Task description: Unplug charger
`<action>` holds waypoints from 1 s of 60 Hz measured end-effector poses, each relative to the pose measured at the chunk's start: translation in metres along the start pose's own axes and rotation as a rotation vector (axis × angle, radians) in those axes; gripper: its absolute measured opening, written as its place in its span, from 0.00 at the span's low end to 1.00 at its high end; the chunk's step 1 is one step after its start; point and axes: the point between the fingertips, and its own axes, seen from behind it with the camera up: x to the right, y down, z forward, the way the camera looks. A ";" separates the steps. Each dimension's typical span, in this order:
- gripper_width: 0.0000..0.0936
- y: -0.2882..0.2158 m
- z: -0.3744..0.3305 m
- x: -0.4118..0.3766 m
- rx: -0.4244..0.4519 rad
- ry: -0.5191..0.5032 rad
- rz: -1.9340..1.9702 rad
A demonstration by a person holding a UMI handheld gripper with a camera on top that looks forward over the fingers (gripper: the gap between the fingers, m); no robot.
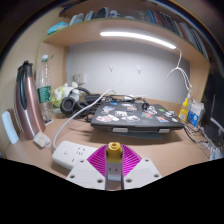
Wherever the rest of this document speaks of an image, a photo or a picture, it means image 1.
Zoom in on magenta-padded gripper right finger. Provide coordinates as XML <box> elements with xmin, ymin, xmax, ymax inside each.
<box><xmin>121</xmin><ymin>144</ymin><xmax>163</xmax><ymax>191</ymax></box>

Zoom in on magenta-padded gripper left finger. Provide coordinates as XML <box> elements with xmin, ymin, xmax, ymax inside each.
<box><xmin>65</xmin><ymin>144</ymin><xmax>109</xmax><ymax>191</ymax></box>

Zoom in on yellow charger block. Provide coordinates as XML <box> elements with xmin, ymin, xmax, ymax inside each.
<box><xmin>105</xmin><ymin>141</ymin><xmax>124</xmax><ymax>164</ymax></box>

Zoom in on white power strip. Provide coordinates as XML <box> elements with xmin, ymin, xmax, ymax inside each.
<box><xmin>51</xmin><ymin>139</ymin><xmax>124</xmax><ymax>188</ymax></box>

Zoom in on dark laptop stand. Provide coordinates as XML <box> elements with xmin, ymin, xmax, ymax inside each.
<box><xmin>106</xmin><ymin>126</ymin><xmax>171</xmax><ymax>139</ymax></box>

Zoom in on black laptop with stickers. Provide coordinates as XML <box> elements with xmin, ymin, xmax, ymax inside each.
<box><xmin>90</xmin><ymin>101</ymin><xmax>185</xmax><ymax>132</ymax></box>

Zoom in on yellow glue bottle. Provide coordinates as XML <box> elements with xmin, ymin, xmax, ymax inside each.
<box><xmin>178</xmin><ymin>97</ymin><xmax>190</xmax><ymax>124</ymax></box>

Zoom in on black headphones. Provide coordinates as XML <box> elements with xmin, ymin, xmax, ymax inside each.
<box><xmin>59</xmin><ymin>86</ymin><xmax>101</xmax><ymax>118</ymax></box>

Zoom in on white keyboard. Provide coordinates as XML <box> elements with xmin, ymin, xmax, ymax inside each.
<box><xmin>209</xmin><ymin>146</ymin><xmax>224</xmax><ymax>161</ymax></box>

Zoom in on blue and white box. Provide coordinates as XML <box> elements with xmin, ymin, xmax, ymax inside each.
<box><xmin>187</xmin><ymin>98</ymin><xmax>205</xmax><ymax>127</ymax></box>

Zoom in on green and white plush toy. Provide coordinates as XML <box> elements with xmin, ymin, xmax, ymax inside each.
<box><xmin>50</xmin><ymin>81</ymin><xmax>81</xmax><ymax>108</ymax></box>

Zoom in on white translucent bottle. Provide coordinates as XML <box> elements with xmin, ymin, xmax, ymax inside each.
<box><xmin>184</xmin><ymin>90</ymin><xmax>194</xmax><ymax>114</ymax></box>

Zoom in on pink thermos jug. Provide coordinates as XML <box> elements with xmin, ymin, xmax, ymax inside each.
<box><xmin>13</xmin><ymin>60</ymin><xmax>47</xmax><ymax>140</ymax></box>

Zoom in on white rectangular block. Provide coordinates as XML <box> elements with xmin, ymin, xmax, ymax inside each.
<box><xmin>1</xmin><ymin>110</ymin><xmax>20</xmax><ymax>145</ymax></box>

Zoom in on clear plastic water bottle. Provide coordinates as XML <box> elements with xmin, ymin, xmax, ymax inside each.
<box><xmin>35</xmin><ymin>54</ymin><xmax>54</xmax><ymax>124</ymax></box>

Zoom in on black monitor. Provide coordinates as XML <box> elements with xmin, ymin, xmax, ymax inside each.
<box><xmin>201</xmin><ymin>66</ymin><xmax>224</xmax><ymax>146</ymax></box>

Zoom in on white light bar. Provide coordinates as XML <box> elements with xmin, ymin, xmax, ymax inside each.
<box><xmin>99</xmin><ymin>30</ymin><xmax>177</xmax><ymax>50</ymax></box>

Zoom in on wooden shelf unit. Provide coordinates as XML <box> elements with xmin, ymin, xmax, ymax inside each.
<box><xmin>42</xmin><ymin>0</ymin><xmax>211</xmax><ymax>61</ymax></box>

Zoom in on white power strip cable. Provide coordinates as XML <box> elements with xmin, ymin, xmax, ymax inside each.
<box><xmin>51</xmin><ymin>88</ymin><xmax>114</xmax><ymax>151</ymax></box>

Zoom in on black desk cable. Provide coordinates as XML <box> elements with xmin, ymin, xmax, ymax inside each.
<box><xmin>182</xmin><ymin>122</ymin><xmax>211</xmax><ymax>143</ymax></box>

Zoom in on white desk cable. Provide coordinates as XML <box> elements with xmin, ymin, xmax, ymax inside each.
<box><xmin>193</xmin><ymin>134</ymin><xmax>214</xmax><ymax>156</ymax></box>

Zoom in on black coiled cable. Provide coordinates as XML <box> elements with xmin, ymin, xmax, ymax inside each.
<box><xmin>99</xmin><ymin>94</ymin><xmax>149</xmax><ymax>105</ymax></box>

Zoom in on white wall socket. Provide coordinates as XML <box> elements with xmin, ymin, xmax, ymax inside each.
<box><xmin>73</xmin><ymin>72</ymin><xmax>86</xmax><ymax>85</ymax></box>

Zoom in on white hanging cable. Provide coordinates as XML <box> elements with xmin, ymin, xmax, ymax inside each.
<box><xmin>153</xmin><ymin>48</ymin><xmax>194</xmax><ymax>98</ymax></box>

